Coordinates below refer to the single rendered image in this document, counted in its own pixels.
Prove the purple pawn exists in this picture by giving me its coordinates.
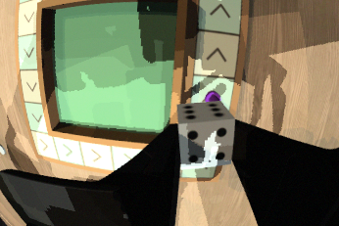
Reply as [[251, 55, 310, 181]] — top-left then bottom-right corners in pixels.
[[205, 91, 221, 103]]

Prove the white die with black pips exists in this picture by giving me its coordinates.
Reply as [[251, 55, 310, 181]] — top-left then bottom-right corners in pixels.
[[176, 102, 235, 170]]

